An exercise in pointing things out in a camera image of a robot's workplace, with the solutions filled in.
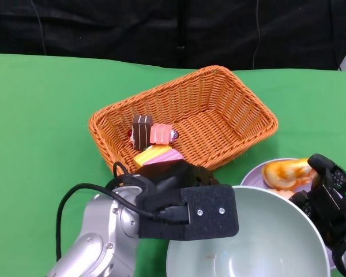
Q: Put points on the round pumpkin-shaped bread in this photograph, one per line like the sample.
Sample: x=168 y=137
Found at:
x=281 y=194

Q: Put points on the elongated ribbed bread loaf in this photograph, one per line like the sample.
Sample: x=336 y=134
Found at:
x=285 y=171

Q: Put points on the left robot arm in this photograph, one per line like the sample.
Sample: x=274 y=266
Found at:
x=95 y=245

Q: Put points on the brown chocolate cake slice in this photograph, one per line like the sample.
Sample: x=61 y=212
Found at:
x=141 y=130

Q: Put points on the salmon pink cake slice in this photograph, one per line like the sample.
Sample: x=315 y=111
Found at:
x=160 y=133

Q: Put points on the yellow cake slice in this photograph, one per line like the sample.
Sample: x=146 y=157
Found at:
x=147 y=155

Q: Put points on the magenta pink cake slice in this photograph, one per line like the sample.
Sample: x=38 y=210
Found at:
x=167 y=157

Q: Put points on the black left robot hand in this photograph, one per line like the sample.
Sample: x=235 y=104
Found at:
x=173 y=176

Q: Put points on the lavender plate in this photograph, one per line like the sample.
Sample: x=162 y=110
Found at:
x=253 y=176

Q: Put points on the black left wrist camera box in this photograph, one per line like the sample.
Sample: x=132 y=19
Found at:
x=210 y=213

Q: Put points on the green tablecloth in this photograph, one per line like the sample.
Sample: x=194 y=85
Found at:
x=46 y=115

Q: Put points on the black backdrop cloth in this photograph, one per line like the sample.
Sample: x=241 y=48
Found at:
x=103 y=26

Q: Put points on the orange wicker basket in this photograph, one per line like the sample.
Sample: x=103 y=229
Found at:
x=213 y=124

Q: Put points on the grey-green bowl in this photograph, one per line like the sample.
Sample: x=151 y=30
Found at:
x=262 y=245

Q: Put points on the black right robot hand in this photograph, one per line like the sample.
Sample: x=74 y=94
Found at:
x=337 y=207

